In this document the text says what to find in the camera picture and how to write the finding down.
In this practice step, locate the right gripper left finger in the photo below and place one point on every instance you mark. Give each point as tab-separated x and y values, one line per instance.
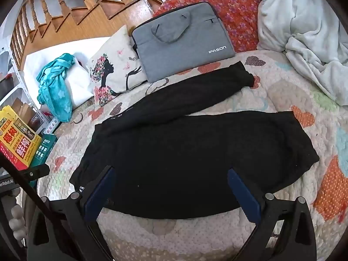
68	229

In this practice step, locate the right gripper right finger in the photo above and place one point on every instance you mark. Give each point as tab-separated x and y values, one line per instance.
283	228

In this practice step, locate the black pants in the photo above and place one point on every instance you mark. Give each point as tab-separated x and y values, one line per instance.
172	161

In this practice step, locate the green box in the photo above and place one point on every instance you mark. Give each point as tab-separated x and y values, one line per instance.
44	150

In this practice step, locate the yellow red box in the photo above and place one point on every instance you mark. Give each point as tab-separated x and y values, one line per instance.
18	141

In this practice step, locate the teal star cloth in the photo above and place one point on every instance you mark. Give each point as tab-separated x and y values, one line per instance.
53	91

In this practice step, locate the heart pattern quilt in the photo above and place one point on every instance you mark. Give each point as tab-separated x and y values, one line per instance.
277	88

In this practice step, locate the white printed lady pillow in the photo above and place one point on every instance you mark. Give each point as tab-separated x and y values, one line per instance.
115	68

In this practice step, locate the white metal shelf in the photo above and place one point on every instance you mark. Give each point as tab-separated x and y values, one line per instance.
14	87

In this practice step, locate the light blue fleece blanket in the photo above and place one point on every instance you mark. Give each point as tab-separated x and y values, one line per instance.
312	38

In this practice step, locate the grey laptop bag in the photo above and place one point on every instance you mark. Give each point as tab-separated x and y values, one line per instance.
181	39

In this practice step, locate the wooden stair railing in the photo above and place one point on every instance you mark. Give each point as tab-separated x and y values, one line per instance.
41	24

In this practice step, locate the red floral pillow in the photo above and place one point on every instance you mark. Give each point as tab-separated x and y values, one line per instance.
239	18

